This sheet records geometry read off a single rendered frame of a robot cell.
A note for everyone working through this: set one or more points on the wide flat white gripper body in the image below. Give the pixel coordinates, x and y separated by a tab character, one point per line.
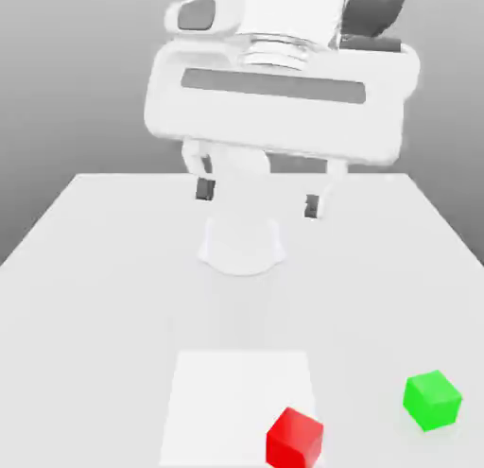
272	120

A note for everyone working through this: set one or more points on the small green cube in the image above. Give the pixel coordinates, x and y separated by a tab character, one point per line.
431	400

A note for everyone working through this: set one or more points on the small red cube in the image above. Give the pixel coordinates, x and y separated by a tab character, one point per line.
293	437

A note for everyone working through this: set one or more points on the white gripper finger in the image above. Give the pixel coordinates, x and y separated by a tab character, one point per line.
312	206
204	188

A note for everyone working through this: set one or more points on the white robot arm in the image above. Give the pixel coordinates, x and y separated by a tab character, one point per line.
287	10

